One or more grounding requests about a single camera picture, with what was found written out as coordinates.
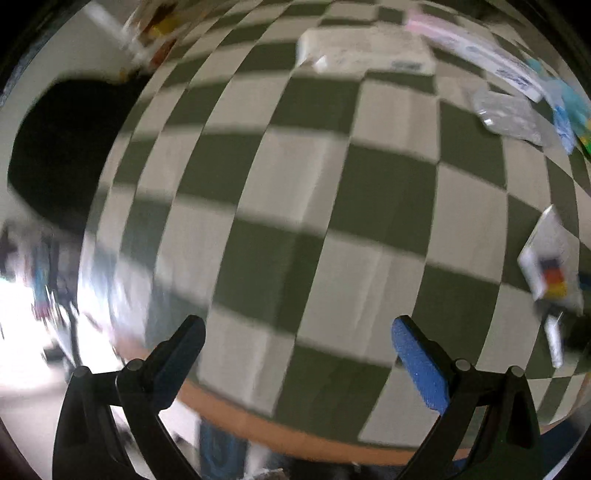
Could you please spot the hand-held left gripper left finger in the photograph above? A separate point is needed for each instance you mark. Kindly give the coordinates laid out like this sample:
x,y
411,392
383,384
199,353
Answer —
x,y
178,357

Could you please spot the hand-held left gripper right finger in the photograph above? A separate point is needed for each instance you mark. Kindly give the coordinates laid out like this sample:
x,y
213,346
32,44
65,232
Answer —
x,y
418,364

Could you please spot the black trash bin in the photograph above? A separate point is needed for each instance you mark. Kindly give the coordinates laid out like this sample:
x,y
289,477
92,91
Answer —
x,y
64,147

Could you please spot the small white wrapper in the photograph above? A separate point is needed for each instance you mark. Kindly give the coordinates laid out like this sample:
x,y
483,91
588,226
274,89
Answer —
x,y
554,339

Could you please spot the white box with coloured print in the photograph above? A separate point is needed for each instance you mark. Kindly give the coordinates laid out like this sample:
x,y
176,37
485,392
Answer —
x,y
551,263

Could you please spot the green white checkered tablecloth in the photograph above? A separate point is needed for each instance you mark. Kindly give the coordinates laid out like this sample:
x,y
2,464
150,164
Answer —
x,y
323,194

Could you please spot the clear plastic bag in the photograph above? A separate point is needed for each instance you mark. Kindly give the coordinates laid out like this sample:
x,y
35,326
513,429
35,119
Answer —
x,y
510,115

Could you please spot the blue plastic packet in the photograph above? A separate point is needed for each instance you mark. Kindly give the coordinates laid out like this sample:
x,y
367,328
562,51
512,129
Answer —
x,y
565,113

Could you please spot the white flat cardboard box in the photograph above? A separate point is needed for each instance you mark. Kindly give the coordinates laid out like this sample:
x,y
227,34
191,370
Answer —
x,y
369,48

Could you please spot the long white pink box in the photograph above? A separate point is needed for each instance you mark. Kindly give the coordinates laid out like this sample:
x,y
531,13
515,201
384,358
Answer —
x,y
480,48

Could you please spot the orange yellow snack packet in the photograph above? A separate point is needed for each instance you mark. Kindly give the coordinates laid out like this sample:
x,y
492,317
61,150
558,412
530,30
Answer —
x,y
159,27

